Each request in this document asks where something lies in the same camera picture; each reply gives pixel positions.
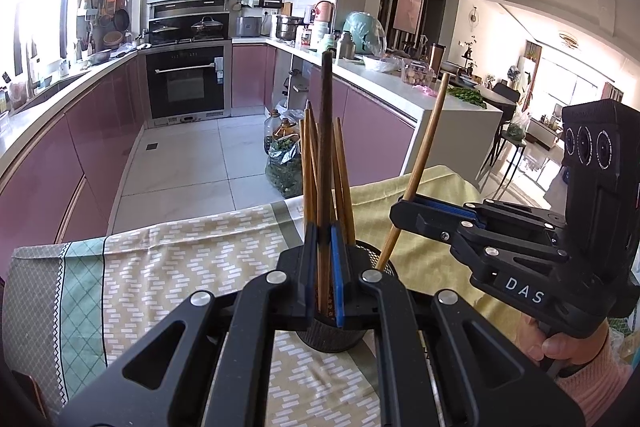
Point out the wall clock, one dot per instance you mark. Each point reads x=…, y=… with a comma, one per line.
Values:
x=473, y=18

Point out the person's right hand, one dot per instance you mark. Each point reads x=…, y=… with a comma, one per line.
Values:
x=565, y=349

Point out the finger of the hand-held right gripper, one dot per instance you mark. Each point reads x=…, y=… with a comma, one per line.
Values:
x=450, y=208
x=425, y=222

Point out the brown tumbler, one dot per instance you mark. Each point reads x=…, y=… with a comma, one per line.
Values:
x=437, y=62

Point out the black built-in oven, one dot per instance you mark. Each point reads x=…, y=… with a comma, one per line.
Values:
x=187, y=82

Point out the dark slatted wall panel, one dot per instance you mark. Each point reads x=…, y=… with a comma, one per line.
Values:
x=387, y=7

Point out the white bag of greens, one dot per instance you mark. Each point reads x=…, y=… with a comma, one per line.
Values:
x=516, y=128

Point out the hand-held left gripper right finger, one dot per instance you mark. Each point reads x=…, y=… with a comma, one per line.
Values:
x=340, y=277

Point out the steel vacuum flask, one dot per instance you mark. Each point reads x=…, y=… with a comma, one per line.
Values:
x=347, y=45

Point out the black pot with glass lid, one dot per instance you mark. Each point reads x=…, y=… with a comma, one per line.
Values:
x=164, y=32
x=206, y=28

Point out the silver rice cooker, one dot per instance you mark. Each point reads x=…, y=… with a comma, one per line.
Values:
x=248, y=27

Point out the framed wall art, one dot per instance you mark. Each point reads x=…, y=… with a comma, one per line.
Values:
x=407, y=9

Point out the clear bag of greens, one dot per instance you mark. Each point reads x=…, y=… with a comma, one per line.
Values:
x=285, y=169

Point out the dark dining chair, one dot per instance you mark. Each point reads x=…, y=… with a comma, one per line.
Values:
x=505, y=107

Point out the white bowl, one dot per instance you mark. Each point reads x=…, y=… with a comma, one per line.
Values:
x=382, y=63

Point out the pink base cabinets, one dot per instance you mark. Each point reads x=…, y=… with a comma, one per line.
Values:
x=360, y=117
x=75, y=132

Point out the clear food container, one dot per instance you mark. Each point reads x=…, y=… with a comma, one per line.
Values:
x=417, y=73

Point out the patterned beige teal tablecloth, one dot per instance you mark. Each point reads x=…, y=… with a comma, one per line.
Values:
x=175, y=247

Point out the dining table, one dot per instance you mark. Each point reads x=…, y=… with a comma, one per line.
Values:
x=480, y=82

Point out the black range hood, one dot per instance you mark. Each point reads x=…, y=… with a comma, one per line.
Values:
x=189, y=8

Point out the light wooden chopstick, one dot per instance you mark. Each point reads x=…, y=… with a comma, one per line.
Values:
x=425, y=147

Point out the clear oil bottle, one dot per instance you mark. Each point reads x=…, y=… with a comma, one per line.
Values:
x=286, y=132
x=272, y=132

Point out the pink thermos jug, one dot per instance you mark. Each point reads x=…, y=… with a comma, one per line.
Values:
x=323, y=13

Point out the brown flat object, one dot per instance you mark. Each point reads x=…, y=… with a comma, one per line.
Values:
x=30, y=389

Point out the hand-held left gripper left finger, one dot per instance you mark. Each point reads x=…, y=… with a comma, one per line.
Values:
x=310, y=267

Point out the green leafy vegetables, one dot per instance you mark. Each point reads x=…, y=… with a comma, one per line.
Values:
x=467, y=97

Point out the bunch of wooden chopsticks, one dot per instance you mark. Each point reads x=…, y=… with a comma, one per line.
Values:
x=309, y=167

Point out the steel stockpot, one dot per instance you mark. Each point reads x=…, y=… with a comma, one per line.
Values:
x=287, y=28

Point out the black mesh holder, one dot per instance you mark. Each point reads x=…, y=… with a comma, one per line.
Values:
x=330, y=337

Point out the yellow cloth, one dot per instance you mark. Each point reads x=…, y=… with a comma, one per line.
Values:
x=450, y=179

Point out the hanging frying pan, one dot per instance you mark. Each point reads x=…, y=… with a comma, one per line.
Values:
x=121, y=19

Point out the green plastic-wrapped appliance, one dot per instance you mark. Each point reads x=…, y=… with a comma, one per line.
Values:
x=362, y=34

